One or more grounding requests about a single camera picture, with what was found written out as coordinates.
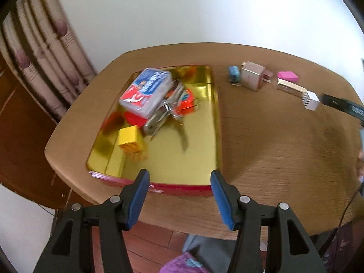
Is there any small beige box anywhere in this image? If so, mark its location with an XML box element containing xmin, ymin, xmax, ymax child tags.
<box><xmin>240</xmin><ymin>61</ymin><xmax>274</xmax><ymax>92</ymax></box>

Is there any red wooden block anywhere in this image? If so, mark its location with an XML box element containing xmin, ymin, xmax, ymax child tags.
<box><xmin>122</xmin><ymin>111</ymin><xmax>147</xmax><ymax>127</ymax></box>

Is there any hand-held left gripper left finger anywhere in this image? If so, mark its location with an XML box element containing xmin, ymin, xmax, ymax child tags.
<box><xmin>33</xmin><ymin>169</ymin><xmax>151</xmax><ymax>273</ymax></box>

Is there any pink eraser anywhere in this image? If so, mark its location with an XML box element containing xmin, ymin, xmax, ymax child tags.
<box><xmin>277</xmin><ymin>71</ymin><xmax>300</xmax><ymax>82</ymax></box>

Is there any yellow wooden block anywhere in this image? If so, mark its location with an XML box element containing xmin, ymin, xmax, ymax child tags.
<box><xmin>117</xmin><ymin>126</ymin><xmax>145</xmax><ymax>155</ymax></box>

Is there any small blue clip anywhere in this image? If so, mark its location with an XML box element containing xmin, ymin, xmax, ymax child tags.
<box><xmin>228</xmin><ymin>65</ymin><xmax>242</xmax><ymax>86</ymax></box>

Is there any orange patterned block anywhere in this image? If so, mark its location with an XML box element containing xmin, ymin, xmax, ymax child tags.
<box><xmin>171</xmin><ymin>88</ymin><xmax>200</xmax><ymax>116</ymax></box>

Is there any red tin box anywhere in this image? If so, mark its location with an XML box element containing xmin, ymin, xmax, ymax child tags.
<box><xmin>86</xmin><ymin>64</ymin><xmax>225</xmax><ymax>198</ymax></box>

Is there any brown wooden door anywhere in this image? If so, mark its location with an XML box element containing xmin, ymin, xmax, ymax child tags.
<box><xmin>0</xmin><ymin>54</ymin><xmax>73</xmax><ymax>207</ymax></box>

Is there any person's leg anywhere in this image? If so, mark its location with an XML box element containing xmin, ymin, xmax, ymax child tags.
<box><xmin>182</xmin><ymin>233</ymin><xmax>242</xmax><ymax>273</ymax></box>

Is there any beige leaf print curtain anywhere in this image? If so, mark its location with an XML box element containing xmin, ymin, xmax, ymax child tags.
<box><xmin>0</xmin><ymin>0</ymin><xmax>99</xmax><ymax>123</ymax></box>

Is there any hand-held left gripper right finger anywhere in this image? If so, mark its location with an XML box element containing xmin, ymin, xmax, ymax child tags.
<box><xmin>210</xmin><ymin>169</ymin><xmax>327</xmax><ymax>273</ymax></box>

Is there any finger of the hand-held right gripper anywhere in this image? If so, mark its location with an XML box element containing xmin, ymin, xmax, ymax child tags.
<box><xmin>319</xmin><ymin>93</ymin><xmax>364</xmax><ymax>127</ymax></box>

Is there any purple cloth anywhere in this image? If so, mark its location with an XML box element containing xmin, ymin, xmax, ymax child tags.
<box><xmin>159</xmin><ymin>252</ymin><xmax>212</xmax><ymax>273</ymax></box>

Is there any clear plastic box red label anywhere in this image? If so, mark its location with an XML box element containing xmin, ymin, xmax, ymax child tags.
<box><xmin>119</xmin><ymin>68</ymin><xmax>172</xmax><ymax>119</ymax></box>

